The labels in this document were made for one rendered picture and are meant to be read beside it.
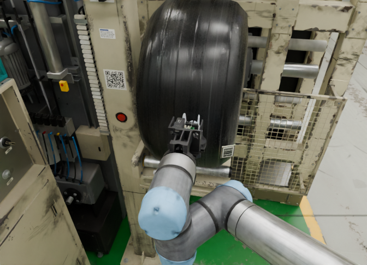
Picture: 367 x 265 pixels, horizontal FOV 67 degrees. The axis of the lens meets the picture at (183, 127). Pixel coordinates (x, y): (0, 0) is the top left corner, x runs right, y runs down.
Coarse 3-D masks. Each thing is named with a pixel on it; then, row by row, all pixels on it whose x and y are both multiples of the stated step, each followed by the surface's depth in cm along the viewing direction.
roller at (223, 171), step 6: (144, 156) 109; (150, 156) 109; (144, 162) 108; (150, 162) 108; (156, 162) 108; (198, 168) 105; (204, 168) 105; (210, 168) 105; (216, 168) 104; (222, 168) 104; (228, 168) 104; (204, 174) 106; (210, 174) 105; (216, 174) 105; (222, 174) 104; (228, 174) 104
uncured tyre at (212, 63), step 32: (192, 0) 84; (224, 0) 84; (160, 32) 76; (192, 32) 75; (224, 32) 74; (160, 64) 74; (192, 64) 73; (224, 64) 72; (160, 96) 75; (192, 96) 74; (224, 96) 73; (160, 128) 79; (224, 128) 77; (224, 160) 90
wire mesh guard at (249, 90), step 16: (288, 96) 133; (304, 96) 131; (320, 96) 130; (336, 96) 130; (320, 112) 136; (240, 128) 150; (240, 144) 157; (304, 144) 149; (304, 160) 155; (320, 160) 152; (304, 176) 162; (288, 192) 172
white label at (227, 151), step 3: (222, 147) 80; (225, 147) 81; (228, 147) 81; (231, 147) 81; (234, 147) 82; (222, 150) 82; (225, 150) 82; (228, 150) 82; (231, 150) 83; (222, 153) 83; (225, 153) 83; (228, 153) 83; (231, 153) 84; (222, 156) 84; (225, 156) 85; (228, 156) 85; (231, 156) 85
